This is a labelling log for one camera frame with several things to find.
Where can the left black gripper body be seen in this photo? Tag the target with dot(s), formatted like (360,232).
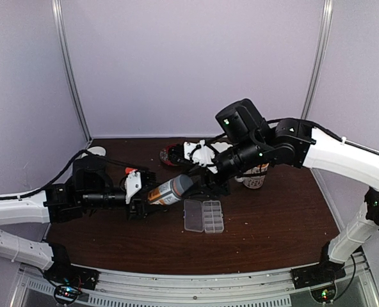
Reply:
(134,199)

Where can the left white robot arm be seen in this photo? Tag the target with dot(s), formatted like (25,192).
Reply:
(96,183)

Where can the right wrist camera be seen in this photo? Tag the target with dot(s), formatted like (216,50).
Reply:
(199,154)

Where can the right aluminium frame post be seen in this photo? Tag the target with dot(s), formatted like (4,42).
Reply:
(321,49)

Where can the aluminium frame post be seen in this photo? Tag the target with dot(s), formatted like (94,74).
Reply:
(57,12)
(321,49)

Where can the yellow interior patterned mug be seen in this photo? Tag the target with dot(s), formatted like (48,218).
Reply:
(254,177)

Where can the white scalloped bowl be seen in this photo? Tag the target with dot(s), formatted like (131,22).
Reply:
(219,147)

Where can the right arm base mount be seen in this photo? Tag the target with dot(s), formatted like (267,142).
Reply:
(321,283)

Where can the clear plastic pill organizer box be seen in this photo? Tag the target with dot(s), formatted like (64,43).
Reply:
(203,216)

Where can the front aluminium rail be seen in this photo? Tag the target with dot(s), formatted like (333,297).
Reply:
(265,288)

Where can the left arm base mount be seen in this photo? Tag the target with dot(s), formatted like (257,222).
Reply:
(70,282)

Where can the white patterned rice bowl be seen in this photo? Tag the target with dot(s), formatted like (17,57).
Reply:
(97,150)

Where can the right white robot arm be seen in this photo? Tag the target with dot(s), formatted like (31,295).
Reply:
(253,141)

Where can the left aluminium frame post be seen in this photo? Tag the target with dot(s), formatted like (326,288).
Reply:
(57,12)

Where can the red floral plate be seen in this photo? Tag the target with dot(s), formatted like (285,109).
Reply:
(173,155)

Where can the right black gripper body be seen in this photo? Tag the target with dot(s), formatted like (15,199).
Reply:
(210,184)

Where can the grey capped orange label bottle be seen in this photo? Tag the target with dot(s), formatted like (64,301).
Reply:
(170,192)

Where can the orange capped pill bottle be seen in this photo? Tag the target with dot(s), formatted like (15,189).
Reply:
(129,170)

